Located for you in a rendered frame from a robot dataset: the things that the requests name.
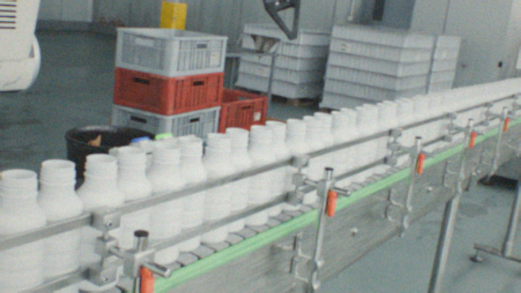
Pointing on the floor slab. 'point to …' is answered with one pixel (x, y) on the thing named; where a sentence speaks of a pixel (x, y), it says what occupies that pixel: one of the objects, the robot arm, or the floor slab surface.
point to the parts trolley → (251, 55)
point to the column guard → (172, 15)
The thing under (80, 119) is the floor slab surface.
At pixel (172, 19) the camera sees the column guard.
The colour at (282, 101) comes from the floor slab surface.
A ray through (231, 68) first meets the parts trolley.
